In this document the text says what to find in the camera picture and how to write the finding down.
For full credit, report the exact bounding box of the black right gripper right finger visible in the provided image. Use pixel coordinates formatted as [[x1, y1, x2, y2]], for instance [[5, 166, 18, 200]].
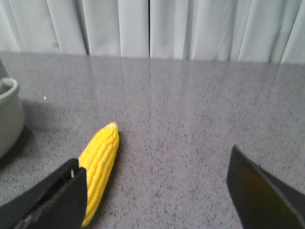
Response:
[[226, 146, 305, 229]]

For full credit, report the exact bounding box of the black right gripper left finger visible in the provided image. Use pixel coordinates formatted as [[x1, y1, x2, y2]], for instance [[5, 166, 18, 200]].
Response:
[[0, 158, 87, 229]]

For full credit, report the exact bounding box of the yellow toy corn cob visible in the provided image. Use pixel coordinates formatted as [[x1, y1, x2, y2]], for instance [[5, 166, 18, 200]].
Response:
[[78, 122, 120, 228]]

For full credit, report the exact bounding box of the pale green electric cooking pot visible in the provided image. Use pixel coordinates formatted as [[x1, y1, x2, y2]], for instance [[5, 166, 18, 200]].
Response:
[[0, 63, 25, 157]]

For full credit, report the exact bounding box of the white curtain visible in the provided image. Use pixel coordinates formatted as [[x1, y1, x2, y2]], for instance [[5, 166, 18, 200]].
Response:
[[0, 0, 305, 64]]

